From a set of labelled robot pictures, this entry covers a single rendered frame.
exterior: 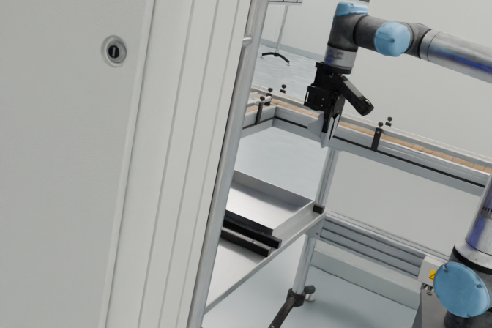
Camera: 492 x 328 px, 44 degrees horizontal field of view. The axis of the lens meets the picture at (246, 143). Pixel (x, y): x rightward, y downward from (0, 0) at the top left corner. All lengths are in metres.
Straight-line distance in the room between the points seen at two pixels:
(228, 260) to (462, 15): 1.87
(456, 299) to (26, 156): 0.98
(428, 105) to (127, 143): 2.52
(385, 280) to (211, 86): 2.70
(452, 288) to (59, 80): 1.00
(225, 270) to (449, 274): 0.46
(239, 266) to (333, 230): 1.27
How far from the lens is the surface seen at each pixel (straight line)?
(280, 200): 1.71
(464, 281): 1.33
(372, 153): 2.41
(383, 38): 1.41
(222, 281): 1.28
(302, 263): 2.70
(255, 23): 0.68
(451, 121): 2.95
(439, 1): 2.93
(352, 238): 2.56
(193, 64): 0.54
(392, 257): 2.53
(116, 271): 0.58
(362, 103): 1.49
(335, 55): 1.48
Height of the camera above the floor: 1.53
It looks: 18 degrees down
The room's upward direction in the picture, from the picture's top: 12 degrees clockwise
